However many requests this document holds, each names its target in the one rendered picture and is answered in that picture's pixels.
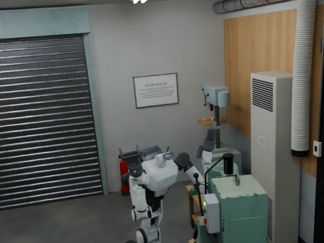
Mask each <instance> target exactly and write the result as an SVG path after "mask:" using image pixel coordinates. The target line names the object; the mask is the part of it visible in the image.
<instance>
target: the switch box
mask: <svg viewBox="0 0 324 243"><path fill-rule="evenodd" d="M203 202H205V204H206V206H205V205H204V209H206V215H205V213H204V218H205V219H206V225H207V226H206V227H207V230H208V232H209V233H217V232H221V220H220V202H219V200H218V198H217V196H216V195H215V193H213V194H204V195H203ZM205 207H206V208H205Z"/></svg>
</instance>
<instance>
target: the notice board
mask: <svg viewBox="0 0 324 243"><path fill-rule="evenodd" d="M133 82H134V92H135V106H136V108H147V107H155V106H164V105H172V104H179V100H178V85H177V72H176V73H166V74H156V75H146V76H136V77H133Z"/></svg>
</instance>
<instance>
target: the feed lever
mask: <svg viewBox="0 0 324 243"><path fill-rule="evenodd" d="M193 177H194V178H195V179H196V186H197V192H198V198H199V204H200V211H201V216H203V208H202V201H201V195H200V189H199V183H198V177H199V174H198V173H194V174H193Z"/></svg>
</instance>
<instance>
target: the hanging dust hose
mask: <svg viewBox="0 0 324 243"><path fill-rule="evenodd" d="M297 1H298V2H297V3H298V4H297V7H298V8H297V19H296V20H297V21H296V22H297V23H296V24H297V25H296V31H295V32H296V33H295V34H296V35H295V36H296V37H295V38H296V39H295V43H294V44H295V45H294V46H295V47H294V55H293V56H294V57H293V58H294V59H293V60H294V61H293V62H294V63H293V64H294V65H293V66H294V67H293V68H294V69H293V80H292V81H293V82H292V83H293V84H292V85H293V86H292V87H293V88H292V89H293V90H292V121H291V122H292V126H291V127H292V128H291V129H292V130H291V131H292V132H291V136H292V137H291V138H292V139H291V141H292V142H291V154H292V155H293V156H296V157H307V156H308V155H309V122H310V121H309V115H310V114H309V113H310V112H309V111H310V105H309V104H310V87H311V86H310V85H311V84H310V83H311V82H310V81H311V80H310V79H311V68H312V67H311V66H312V65H311V64H312V63H311V62H312V61H311V60H312V52H313V51H312V50H313V49H312V48H313V47H312V46H313V45H312V44H313V42H314V41H313V40H314V39H313V38H314V37H313V36H314V30H315V29H314V28H315V26H314V25H315V22H314V21H315V19H316V18H315V17H316V16H315V15H316V14H315V13H316V9H315V8H316V6H317V5H316V0H297Z"/></svg>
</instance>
